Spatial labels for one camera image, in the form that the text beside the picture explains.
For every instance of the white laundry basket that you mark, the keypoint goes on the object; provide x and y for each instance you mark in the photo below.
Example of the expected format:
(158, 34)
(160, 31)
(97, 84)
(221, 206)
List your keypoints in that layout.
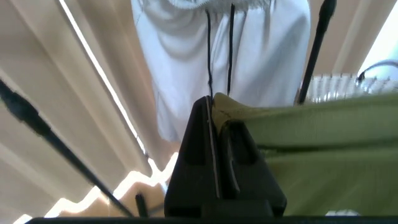
(335, 87)

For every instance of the black clothes rack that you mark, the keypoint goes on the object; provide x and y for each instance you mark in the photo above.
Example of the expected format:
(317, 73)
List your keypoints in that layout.
(25, 113)

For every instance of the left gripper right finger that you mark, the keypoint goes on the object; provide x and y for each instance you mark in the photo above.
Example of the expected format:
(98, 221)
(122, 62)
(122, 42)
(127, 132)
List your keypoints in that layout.
(255, 186)

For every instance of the pale grey shorts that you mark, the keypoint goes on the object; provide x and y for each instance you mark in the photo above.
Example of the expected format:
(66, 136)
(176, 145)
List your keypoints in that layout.
(267, 46)

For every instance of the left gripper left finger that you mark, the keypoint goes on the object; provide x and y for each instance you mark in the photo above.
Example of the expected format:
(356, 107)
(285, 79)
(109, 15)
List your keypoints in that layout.
(189, 186)

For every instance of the green garment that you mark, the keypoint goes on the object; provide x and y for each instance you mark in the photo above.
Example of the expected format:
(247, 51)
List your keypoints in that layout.
(326, 130)

